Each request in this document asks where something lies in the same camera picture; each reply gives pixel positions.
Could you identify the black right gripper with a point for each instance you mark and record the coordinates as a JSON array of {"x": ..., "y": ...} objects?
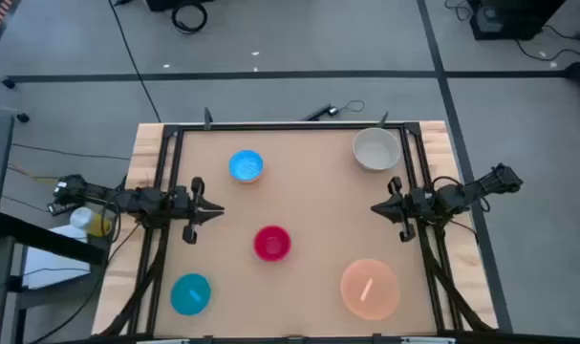
[{"x": 414, "y": 204}]

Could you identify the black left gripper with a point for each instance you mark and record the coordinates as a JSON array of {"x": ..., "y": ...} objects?
[{"x": 194, "y": 210}]

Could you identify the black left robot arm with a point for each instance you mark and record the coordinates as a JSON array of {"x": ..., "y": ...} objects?
[{"x": 127, "y": 200}]

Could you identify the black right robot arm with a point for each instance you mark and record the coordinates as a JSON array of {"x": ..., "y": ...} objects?
[{"x": 466, "y": 193}]

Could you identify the small light blue bowl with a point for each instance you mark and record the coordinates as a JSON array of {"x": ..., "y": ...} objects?
[{"x": 246, "y": 165}]

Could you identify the grey white bowl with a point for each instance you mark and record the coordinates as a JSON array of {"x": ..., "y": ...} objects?
[{"x": 376, "y": 149}]

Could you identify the small red bowl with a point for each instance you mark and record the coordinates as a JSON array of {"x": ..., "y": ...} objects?
[{"x": 272, "y": 243}]

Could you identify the large orange bowl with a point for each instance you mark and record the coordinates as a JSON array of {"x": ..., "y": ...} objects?
[{"x": 370, "y": 289}]

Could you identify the teal bowl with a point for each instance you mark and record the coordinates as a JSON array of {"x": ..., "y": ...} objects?
[{"x": 190, "y": 294}]

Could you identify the clear plastic cup yellow liquid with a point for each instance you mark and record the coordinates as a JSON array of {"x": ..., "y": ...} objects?
[{"x": 91, "y": 222}]

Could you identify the black side desk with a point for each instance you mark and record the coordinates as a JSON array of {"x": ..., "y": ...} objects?
[{"x": 41, "y": 239}]

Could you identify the white paper sheet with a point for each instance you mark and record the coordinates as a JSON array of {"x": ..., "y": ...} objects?
[{"x": 46, "y": 263}]

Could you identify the black equipment box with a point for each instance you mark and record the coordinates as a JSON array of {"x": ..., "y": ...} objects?
[{"x": 509, "y": 19}]

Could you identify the chair base with castors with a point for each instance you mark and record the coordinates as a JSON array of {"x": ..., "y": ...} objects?
[{"x": 10, "y": 85}]

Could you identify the black frame clamp post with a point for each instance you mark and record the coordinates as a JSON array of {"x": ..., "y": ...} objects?
[
  {"x": 384, "y": 119},
  {"x": 207, "y": 119}
]

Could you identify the black aluminium table frame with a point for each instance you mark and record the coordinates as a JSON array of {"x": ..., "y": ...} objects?
[{"x": 289, "y": 127}]

